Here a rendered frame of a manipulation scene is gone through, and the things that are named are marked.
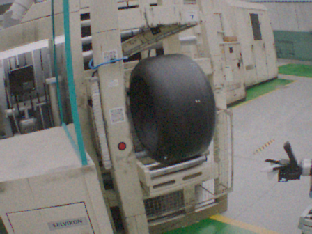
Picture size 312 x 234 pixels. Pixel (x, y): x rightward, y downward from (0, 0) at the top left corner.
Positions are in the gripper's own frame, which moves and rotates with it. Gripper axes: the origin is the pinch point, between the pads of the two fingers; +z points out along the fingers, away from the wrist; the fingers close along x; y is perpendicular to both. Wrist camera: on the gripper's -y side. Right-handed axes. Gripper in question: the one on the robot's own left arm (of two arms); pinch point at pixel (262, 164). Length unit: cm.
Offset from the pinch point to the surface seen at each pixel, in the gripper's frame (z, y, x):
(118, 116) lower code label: 74, -17, 17
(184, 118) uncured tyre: 42.0, -16.0, 21.0
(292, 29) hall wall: -44, -207, 1210
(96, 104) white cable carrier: 82, -25, 9
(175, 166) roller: 53, 11, 32
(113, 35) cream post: 73, -58, 13
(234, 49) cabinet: 112, -74, 525
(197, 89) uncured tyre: 37, -28, 28
